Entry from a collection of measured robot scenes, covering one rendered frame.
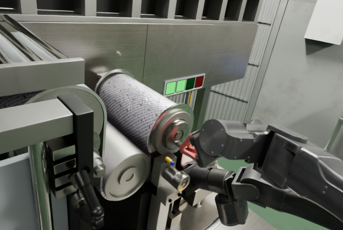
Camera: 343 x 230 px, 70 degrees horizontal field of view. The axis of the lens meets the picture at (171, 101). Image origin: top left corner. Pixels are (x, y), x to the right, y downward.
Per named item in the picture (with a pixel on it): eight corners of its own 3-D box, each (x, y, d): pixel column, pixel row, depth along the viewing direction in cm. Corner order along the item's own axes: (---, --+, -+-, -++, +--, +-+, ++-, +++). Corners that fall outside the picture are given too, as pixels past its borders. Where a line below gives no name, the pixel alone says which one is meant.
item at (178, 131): (191, 117, 58) (188, 142, 61) (185, 113, 59) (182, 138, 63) (167, 128, 53) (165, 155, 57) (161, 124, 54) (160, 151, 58)
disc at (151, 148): (147, 169, 58) (148, 116, 50) (146, 168, 58) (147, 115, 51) (191, 144, 67) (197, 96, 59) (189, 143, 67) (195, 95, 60)
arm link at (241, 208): (264, 165, 57) (257, 185, 50) (273, 209, 59) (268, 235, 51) (216, 165, 63) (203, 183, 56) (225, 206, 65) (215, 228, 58)
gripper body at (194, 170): (206, 179, 69) (228, 183, 64) (181, 194, 62) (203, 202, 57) (202, 157, 69) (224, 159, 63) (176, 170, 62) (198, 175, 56)
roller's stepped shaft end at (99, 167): (89, 188, 31) (89, 168, 30) (69, 162, 35) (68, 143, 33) (111, 178, 33) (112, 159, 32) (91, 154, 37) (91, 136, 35)
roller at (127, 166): (104, 210, 52) (105, 165, 47) (57, 148, 68) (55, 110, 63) (148, 186, 60) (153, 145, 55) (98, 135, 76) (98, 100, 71)
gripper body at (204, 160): (226, 150, 55) (255, 146, 49) (197, 168, 48) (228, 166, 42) (216, 122, 55) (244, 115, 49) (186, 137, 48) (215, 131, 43)
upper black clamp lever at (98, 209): (91, 224, 23) (95, 221, 23) (71, 177, 25) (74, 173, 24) (104, 217, 24) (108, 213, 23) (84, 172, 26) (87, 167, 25)
